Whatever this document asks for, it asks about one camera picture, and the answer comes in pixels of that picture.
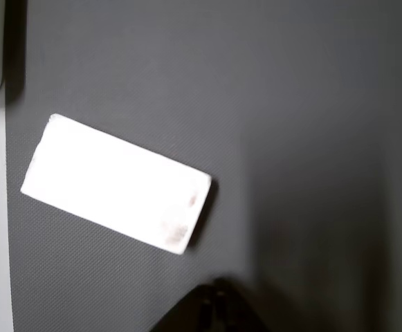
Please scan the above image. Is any white object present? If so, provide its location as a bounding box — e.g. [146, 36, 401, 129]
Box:
[19, 113, 213, 257]

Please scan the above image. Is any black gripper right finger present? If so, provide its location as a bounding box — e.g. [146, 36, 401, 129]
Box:
[215, 276, 271, 332]

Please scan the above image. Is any grey desk mat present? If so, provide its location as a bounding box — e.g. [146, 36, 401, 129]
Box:
[3, 0, 402, 332]

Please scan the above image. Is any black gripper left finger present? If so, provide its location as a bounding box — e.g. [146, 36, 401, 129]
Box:
[147, 278, 219, 332]

